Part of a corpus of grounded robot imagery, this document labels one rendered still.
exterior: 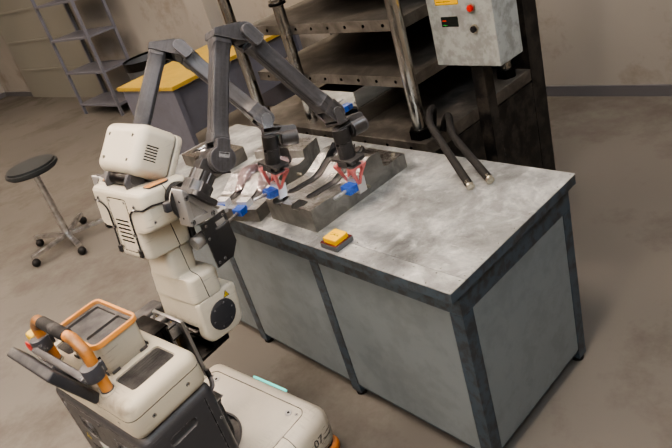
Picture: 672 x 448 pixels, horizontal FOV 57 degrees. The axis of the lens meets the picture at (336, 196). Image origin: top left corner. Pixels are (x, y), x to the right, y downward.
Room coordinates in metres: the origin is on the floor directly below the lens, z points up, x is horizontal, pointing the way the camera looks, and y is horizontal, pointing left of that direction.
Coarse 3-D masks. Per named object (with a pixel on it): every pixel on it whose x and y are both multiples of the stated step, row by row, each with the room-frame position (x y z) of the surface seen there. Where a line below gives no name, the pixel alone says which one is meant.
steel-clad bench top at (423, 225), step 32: (256, 128) 3.19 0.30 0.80; (416, 160) 2.22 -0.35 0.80; (480, 160) 2.06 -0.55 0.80; (384, 192) 2.04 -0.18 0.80; (416, 192) 1.97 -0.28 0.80; (448, 192) 1.90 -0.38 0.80; (480, 192) 1.83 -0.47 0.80; (512, 192) 1.77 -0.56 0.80; (544, 192) 1.71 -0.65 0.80; (256, 224) 2.10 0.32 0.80; (288, 224) 2.02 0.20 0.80; (352, 224) 1.88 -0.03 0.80; (384, 224) 1.82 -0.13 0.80; (416, 224) 1.75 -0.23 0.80; (448, 224) 1.70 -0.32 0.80; (480, 224) 1.64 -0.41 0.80; (512, 224) 1.59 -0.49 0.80; (352, 256) 1.68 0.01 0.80; (384, 256) 1.63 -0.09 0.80; (416, 256) 1.58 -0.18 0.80; (448, 256) 1.53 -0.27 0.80; (480, 256) 1.48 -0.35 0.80; (448, 288) 1.38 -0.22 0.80
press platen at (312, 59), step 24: (312, 48) 3.55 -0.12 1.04; (336, 48) 3.38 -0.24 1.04; (360, 48) 3.23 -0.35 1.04; (384, 48) 3.09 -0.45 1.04; (432, 48) 2.84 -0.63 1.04; (264, 72) 3.35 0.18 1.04; (312, 72) 3.05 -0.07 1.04; (336, 72) 2.92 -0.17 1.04; (360, 72) 2.80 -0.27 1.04; (384, 72) 2.69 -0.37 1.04; (432, 72) 2.61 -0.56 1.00
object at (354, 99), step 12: (336, 84) 3.00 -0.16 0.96; (420, 84) 3.08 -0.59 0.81; (336, 96) 2.91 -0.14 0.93; (348, 96) 2.84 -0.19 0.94; (360, 96) 2.83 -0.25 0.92; (372, 96) 2.87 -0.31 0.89; (384, 96) 2.92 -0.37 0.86; (396, 96) 2.97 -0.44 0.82; (360, 108) 2.82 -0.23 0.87; (372, 108) 2.86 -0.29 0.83; (384, 108) 2.91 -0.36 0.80
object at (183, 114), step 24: (168, 72) 5.26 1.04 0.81; (192, 72) 4.98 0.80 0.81; (240, 72) 5.26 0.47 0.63; (168, 96) 4.80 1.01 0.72; (192, 96) 4.89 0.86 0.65; (264, 96) 6.21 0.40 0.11; (288, 96) 5.96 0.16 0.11; (168, 120) 4.89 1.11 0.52; (192, 120) 4.83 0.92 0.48; (192, 144) 4.75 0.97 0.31
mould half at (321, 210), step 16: (320, 160) 2.24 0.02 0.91; (368, 160) 2.08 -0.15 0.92; (384, 160) 2.18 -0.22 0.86; (400, 160) 2.18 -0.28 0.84; (304, 176) 2.21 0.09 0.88; (320, 176) 2.16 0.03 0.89; (368, 176) 2.07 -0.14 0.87; (384, 176) 2.12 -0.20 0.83; (304, 192) 2.06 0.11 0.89; (336, 192) 1.98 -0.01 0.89; (368, 192) 2.06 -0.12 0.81; (272, 208) 2.08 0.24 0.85; (288, 208) 2.00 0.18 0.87; (304, 208) 1.93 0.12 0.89; (320, 208) 1.92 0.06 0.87; (336, 208) 1.96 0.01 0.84; (304, 224) 1.94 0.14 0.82; (320, 224) 1.91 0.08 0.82
